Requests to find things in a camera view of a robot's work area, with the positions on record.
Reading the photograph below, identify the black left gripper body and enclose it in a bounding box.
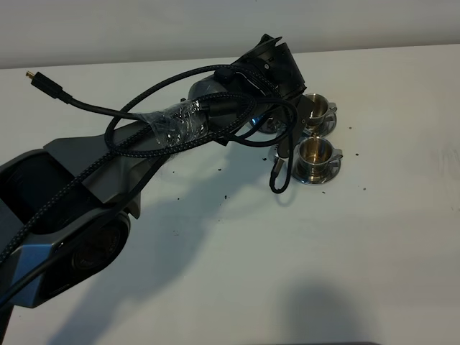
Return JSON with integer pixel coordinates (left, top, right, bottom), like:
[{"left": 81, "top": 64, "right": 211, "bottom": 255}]
[{"left": 229, "top": 34, "right": 306, "bottom": 101}]

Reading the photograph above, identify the stainless steel teapot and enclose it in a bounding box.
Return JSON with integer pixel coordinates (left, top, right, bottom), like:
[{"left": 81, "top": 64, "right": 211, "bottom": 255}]
[{"left": 249, "top": 105, "right": 295, "bottom": 155}]

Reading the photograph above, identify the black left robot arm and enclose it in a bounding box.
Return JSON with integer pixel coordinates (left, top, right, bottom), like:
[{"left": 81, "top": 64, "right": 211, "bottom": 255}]
[{"left": 1, "top": 35, "right": 305, "bottom": 310}]

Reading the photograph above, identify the far stainless steel teacup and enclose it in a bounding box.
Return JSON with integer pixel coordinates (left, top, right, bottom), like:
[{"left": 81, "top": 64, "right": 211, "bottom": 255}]
[{"left": 305, "top": 93, "right": 337, "bottom": 126}]

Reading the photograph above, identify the stainless steel teacup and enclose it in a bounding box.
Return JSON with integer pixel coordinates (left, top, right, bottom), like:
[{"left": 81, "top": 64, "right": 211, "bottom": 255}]
[
  {"left": 305, "top": 93, "right": 337, "bottom": 126},
  {"left": 295, "top": 137, "right": 343, "bottom": 174}
]

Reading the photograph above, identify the far stainless steel saucer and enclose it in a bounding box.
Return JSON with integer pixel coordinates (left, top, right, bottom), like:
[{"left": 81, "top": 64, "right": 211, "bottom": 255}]
[{"left": 303, "top": 107, "right": 337, "bottom": 137}]

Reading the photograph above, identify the stainless steel saucer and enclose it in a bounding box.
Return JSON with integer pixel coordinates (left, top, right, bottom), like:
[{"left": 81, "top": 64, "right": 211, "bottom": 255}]
[
  {"left": 292, "top": 144, "right": 341, "bottom": 185},
  {"left": 303, "top": 107, "right": 337, "bottom": 137}
]

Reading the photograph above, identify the near stainless steel teacup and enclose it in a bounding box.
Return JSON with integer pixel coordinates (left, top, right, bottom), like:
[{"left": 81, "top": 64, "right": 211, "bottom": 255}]
[{"left": 295, "top": 137, "right": 343, "bottom": 174}]

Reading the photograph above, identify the near stainless steel saucer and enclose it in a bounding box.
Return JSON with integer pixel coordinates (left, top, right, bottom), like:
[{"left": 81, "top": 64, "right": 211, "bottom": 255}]
[{"left": 292, "top": 144, "right": 341, "bottom": 185}]

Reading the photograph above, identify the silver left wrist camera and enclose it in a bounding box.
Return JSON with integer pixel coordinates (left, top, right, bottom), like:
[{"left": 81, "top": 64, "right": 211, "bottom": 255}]
[{"left": 277, "top": 95, "right": 313, "bottom": 160}]

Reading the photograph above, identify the braided black left cable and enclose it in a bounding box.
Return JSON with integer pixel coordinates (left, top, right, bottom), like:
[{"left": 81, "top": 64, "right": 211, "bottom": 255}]
[{"left": 0, "top": 64, "right": 301, "bottom": 310}]

